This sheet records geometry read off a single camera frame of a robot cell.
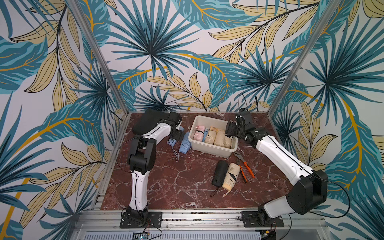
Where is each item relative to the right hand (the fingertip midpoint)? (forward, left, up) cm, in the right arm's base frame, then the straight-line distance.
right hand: (232, 126), depth 84 cm
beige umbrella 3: (0, 0, -16) cm, 16 cm away
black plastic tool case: (+25, +56, -21) cm, 65 cm away
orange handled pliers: (-11, -7, -21) cm, 24 cm away
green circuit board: (-47, +49, -24) cm, 72 cm away
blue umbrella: (+1, +27, -18) cm, 32 cm away
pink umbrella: (+7, +18, -14) cm, 24 cm away
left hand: (+8, +34, -17) cm, 39 cm away
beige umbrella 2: (+1, +5, -12) cm, 13 cm away
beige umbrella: (+2, +11, -13) cm, 17 cm away
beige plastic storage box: (-8, +13, -10) cm, 18 cm away
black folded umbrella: (-17, +6, -20) cm, 27 cm away
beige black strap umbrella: (-22, +1, -18) cm, 28 cm away
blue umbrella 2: (+5, +14, -15) cm, 21 cm away
